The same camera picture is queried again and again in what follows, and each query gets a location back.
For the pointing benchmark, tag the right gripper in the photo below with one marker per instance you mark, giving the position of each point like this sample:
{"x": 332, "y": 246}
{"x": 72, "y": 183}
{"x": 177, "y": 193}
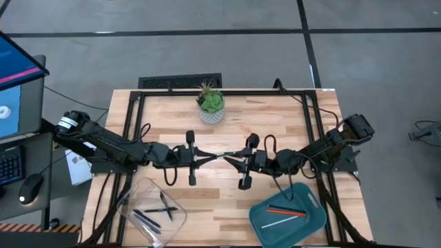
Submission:
{"x": 256, "y": 160}

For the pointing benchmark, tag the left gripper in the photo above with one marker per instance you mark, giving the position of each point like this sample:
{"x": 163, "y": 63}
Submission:
{"x": 189, "y": 157}

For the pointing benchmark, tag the black grip clear-barrel pen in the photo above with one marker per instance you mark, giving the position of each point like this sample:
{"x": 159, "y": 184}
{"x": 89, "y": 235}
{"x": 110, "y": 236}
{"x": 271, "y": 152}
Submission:
{"x": 166, "y": 206}

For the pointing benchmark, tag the matte black pen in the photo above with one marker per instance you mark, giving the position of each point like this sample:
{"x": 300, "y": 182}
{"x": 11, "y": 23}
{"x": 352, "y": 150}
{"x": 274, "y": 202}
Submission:
{"x": 160, "y": 209}

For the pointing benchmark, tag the orange pencil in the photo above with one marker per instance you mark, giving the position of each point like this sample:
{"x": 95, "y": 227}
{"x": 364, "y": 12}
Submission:
{"x": 286, "y": 213}

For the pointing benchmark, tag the white pencil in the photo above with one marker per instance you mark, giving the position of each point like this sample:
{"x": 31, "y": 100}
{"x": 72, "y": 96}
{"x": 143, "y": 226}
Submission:
{"x": 279, "y": 222}

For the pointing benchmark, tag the dark slim pen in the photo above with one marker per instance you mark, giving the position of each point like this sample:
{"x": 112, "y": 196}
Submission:
{"x": 147, "y": 218}

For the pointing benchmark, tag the blue pen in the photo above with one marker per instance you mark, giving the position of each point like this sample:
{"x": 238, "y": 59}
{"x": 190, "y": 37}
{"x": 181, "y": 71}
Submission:
{"x": 148, "y": 224}

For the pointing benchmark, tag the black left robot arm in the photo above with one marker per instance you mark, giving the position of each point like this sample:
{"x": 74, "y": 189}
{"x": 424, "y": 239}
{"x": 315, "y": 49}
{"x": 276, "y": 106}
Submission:
{"x": 113, "y": 144}

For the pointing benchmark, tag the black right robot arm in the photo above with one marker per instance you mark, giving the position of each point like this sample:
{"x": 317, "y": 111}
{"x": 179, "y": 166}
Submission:
{"x": 320, "y": 148}

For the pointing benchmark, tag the succulent in triangle-pattern pot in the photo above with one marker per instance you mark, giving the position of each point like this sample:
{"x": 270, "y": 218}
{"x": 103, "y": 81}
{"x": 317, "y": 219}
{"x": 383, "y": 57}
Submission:
{"x": 211, "y": 103}

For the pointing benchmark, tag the clear plastic tray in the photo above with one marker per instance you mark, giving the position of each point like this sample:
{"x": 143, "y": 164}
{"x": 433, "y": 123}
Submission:
{"x": 172, "y": 224}

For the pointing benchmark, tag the black floor vent mat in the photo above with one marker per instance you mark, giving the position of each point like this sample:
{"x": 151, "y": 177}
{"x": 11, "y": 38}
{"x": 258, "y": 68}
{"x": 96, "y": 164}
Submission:
{"x": 179, "y": 82}

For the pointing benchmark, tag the teal plastic bin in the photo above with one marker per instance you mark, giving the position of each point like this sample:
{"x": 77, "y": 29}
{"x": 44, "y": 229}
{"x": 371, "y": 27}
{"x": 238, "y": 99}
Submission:
{"x": 293, "y": 234}

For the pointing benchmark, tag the white paper box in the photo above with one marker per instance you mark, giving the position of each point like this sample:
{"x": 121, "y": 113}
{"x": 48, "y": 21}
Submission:
{"x": 77, "y": 172}

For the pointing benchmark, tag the grey side desk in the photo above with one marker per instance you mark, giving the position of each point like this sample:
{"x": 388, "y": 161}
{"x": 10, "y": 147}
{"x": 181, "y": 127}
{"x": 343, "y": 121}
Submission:
{"x": 41, "y": 155}

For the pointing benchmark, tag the black computer mouse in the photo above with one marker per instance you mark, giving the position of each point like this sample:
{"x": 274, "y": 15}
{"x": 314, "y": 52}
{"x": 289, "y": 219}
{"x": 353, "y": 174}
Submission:
{"x": 30, "y": 187}

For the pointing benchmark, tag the grey upright monitor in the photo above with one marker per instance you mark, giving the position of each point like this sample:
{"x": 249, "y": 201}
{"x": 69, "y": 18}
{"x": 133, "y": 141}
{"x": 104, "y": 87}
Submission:
{"x": 31, "y": 110}

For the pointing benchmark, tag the yellow black hazard strip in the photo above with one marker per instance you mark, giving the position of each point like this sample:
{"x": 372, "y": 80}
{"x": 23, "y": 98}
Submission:
{"x": 34, "y": 228}

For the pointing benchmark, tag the black keyboard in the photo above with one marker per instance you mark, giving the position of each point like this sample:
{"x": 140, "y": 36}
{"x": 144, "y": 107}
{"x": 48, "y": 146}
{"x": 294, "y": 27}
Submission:
{"x": 10, "y": 167}

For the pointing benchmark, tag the tilted blue-screen monitor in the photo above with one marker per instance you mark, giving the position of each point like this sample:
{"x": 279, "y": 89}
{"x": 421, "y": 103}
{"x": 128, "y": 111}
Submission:
{"x": 17, "y": 65}

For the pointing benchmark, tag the black table frame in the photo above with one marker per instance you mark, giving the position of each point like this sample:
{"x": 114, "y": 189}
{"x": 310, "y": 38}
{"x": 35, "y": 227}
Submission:
{"x": 224, "y": 93}

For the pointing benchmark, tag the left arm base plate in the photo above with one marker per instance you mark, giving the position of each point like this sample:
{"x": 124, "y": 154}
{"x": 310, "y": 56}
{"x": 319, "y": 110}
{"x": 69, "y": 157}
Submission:
{"x": 103, "y": 168}

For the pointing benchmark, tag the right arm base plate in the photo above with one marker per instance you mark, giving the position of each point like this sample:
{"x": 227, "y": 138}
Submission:
{"x": 344, "y": 165}

